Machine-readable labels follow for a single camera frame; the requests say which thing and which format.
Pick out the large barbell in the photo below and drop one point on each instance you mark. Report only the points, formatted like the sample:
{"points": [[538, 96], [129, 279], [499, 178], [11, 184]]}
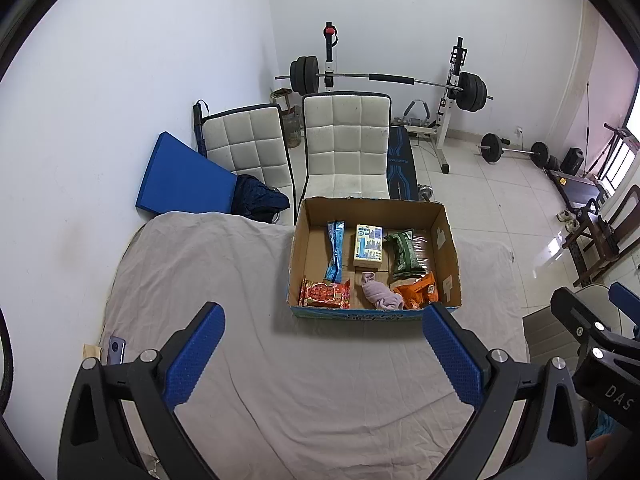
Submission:
{"points": [[305, 74]]}

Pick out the purple cloth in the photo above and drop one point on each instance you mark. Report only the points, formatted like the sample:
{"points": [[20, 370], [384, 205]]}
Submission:
{"points": [[380, 294]]}

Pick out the dark blue bag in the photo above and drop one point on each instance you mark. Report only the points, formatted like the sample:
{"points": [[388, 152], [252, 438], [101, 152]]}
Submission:
{"points": [[260, 200]]}

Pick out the small grey wheel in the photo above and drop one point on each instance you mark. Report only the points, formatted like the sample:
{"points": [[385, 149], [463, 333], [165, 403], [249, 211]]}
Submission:
{"points": [[426, 192]]}

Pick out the small barbell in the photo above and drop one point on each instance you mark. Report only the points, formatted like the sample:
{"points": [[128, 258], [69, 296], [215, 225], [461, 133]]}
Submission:
{"points": [[491, 148]]}

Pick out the beige plastic chair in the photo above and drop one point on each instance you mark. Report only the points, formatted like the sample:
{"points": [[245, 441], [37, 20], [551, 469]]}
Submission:
{"points": [[550, 340]]}

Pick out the long blue snack packet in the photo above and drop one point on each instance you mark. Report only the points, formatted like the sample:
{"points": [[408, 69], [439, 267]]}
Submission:
{"points": [[336, 250]]}

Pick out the green snack packet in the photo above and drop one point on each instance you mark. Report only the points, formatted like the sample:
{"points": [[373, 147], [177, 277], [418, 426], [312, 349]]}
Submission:
{"points": [[404, 255]]}

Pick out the loose weight plates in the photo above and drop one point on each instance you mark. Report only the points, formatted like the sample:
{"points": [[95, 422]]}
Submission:
{"points": [[552, 162]]}

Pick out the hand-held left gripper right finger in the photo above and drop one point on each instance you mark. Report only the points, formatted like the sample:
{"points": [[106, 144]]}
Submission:
{"points": [[452, 355]]}

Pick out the blue foam mat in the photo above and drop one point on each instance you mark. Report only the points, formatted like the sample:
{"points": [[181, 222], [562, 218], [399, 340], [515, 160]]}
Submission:
{"points": [[182, 180]]}

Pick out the black bench pad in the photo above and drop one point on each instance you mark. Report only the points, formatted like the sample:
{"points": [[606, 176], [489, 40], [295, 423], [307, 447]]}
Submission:
{"points": [[400, 165]]}

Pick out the white barbell rack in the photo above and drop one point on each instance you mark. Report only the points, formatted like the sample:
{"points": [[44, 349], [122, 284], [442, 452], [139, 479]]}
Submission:
{"points": [[442, 130]]}

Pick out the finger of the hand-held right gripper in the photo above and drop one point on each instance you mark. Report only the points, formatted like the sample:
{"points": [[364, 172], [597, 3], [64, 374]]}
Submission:
{"points": [[582, 317], [625, 297]]}

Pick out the beige paper scrap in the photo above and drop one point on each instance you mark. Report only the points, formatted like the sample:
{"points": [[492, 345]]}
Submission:
{"points": [[92, 352]]}

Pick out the red snack packet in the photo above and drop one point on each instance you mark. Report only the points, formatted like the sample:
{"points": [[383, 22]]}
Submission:
{"points": [[325, 294]]}

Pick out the black treadmill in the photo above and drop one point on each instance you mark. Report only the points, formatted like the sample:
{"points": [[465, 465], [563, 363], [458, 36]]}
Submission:
{"points": [[577, 190]]}

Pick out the orange snack packet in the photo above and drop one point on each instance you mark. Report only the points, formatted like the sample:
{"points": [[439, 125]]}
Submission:
{"points": [[417, 292]]}

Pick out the blue smartphone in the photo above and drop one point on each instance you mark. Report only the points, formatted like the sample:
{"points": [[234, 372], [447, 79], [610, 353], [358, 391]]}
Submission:
{"points": [[116, 349]]}

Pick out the black speaker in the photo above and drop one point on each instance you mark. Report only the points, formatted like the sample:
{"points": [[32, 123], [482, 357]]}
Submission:
{"points": [[572, 161]]}

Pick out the grey bed sheet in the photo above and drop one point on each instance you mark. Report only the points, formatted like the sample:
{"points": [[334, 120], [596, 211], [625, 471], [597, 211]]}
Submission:
{"points": [[300, 385]]}

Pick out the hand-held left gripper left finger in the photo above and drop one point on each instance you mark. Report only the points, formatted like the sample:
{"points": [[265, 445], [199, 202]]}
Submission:
{"points": [[195, 355]]}

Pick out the cardboard box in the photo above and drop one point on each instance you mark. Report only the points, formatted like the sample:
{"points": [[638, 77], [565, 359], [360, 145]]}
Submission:
{"points": [[307, 260]]}

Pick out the pair of shoes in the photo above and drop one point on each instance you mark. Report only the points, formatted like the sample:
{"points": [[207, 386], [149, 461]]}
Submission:
{"points": [[567, 220]]}

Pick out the white blue tissue pack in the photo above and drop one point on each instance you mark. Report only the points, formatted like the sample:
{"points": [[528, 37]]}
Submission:
{"points": [[368, 245]]}

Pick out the white quilted chair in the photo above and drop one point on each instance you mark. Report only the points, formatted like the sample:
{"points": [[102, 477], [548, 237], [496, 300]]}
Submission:
{"points": [[245, 145], [345, 145]]}

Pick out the dark wooden chair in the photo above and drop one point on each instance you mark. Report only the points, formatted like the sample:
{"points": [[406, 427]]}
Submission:
{"points": [[597, 245]]}

